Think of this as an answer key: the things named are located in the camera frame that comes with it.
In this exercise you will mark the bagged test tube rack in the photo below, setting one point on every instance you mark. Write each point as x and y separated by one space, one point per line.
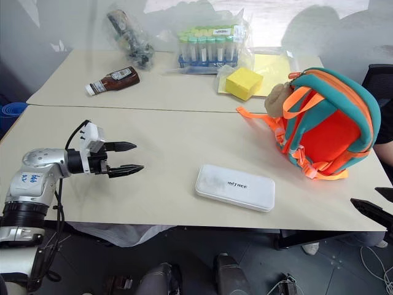
208 46

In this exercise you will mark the black plug on floor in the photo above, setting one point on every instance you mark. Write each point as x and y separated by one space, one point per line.
288 285

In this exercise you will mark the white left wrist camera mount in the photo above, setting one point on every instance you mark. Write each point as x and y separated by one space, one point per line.
90 135

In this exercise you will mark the white shoe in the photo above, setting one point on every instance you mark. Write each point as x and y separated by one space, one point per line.
310 248

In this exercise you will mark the white plastic sheet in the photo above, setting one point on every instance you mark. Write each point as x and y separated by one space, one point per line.
122 233

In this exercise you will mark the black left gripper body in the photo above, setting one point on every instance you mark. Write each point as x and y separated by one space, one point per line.
97 164

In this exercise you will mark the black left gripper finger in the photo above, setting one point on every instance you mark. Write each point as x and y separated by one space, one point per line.
126 171
121 146

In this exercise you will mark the black office chair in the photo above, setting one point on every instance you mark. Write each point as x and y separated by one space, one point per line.
379 80

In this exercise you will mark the teal and orange backpack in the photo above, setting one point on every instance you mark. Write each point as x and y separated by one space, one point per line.
325 132

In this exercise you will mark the blue rolled mat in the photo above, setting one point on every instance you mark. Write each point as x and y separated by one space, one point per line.
12 115

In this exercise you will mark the yellow paper sheet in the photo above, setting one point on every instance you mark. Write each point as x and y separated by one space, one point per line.
273 66

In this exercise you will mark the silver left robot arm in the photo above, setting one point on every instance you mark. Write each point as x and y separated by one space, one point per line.
37 159

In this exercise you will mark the yellow sponge block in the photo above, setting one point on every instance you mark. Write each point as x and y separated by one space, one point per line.
242 83

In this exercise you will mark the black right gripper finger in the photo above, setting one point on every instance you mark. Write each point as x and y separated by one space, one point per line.
370 210
385 193

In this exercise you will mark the black table frame bar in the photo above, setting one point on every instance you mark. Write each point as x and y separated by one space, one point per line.
307 238

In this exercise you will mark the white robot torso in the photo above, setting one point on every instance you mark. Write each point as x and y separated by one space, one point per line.
15 264

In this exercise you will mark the person in dark clothes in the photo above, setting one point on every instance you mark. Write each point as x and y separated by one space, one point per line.
387 159

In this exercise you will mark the white rectangular case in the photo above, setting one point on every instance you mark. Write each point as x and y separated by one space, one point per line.
233 187

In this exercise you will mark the brown sauce bottle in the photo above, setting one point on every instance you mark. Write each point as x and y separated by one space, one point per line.
118 80

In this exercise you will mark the clear bag of dark parts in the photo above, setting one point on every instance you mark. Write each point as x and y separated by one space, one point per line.
130 40

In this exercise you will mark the dark rounded shape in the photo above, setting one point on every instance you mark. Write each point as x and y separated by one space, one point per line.
230 276
158 279

